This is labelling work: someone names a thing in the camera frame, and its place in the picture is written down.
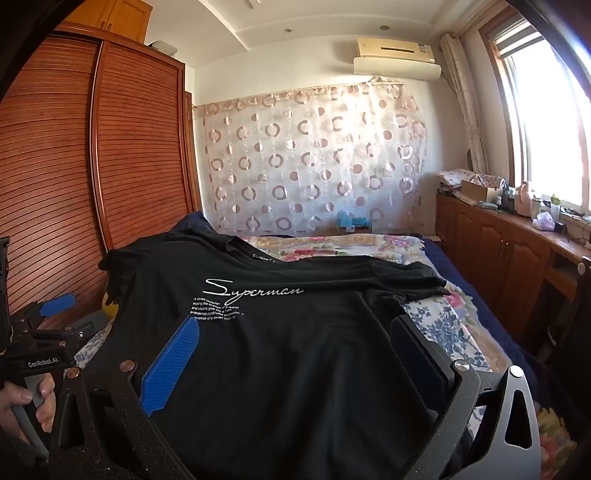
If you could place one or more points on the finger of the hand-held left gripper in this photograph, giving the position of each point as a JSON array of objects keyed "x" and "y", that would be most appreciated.
[
  {"x": 90, "y": 322},
  {"x": 57, "y": 304}
]

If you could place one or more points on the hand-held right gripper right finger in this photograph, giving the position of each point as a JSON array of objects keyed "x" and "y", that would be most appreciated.
[{"x": 415, "y": 357}]

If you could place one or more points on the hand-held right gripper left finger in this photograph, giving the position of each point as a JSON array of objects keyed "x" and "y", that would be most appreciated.
[{"x": 170, "y": 367}]

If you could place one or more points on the black printed t-shirt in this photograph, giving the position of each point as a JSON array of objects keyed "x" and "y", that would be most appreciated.
[{"x": 277, "y": 369}]

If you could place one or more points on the person's left hand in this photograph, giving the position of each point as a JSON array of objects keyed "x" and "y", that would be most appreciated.
[{"x": 44, "y": 399}]

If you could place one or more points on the yellow pillow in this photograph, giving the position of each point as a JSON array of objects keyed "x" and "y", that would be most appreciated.
[{"x": 110, "y": 304}]

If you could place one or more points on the navy blanket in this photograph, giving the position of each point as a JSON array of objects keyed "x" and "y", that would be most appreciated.
[{"x": 521, "y": 364}]

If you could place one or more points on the wooden low cabinet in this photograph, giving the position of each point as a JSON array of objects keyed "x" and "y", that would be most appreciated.
[{"x": 498, "y": 249}]

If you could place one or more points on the pink floral quilt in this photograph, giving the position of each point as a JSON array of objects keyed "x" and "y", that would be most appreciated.
[{"x": 323, "y": 247}]

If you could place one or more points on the wooden slatted wardrobe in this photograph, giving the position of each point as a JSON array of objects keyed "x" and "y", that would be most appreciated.
[{"x": 92, "y": 161}]

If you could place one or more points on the blue tissue box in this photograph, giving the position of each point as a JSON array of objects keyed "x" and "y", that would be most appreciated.
[{"x": 353, "y": 224}]

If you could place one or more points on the colourful floral cloth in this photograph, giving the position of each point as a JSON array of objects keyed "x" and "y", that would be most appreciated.
[{"x": 556, "y": 438}]

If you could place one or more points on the cardboard box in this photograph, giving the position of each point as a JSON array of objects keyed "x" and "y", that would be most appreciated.
[{"x": 478, "y": 190}]

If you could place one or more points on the floral cloth pile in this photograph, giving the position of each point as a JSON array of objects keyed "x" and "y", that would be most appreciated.
[{"x": 455, "y": 176}]

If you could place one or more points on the purple crumpled tissue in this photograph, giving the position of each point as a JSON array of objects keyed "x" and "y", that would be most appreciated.
[{"x": 544, "y": 222}]

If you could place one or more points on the pink bottle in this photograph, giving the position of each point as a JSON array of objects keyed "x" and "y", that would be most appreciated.
[{"x": 524, "y": 201}]

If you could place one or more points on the sheer circle-patterned curtain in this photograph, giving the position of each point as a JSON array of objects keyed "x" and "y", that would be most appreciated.
[{"x": 309, "y": 161}]

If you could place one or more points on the pale patterned window curtain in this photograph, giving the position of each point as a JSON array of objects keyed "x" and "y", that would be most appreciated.
[{"x": 466, "y": 101}]

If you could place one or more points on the window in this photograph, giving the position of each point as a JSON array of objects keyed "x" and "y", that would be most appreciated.
[{"x": 549, "y": 115}]

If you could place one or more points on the white box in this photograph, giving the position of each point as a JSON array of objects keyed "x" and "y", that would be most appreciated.
[{"x": 162, "y": 47}]

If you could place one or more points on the wooden overhead cabinet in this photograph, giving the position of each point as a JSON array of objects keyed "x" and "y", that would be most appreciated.
[{"x": 120, "y": 18}]

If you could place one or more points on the white air conditioner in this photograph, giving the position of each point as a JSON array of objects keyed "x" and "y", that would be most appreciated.
[{"x": 397, "y": 55}]

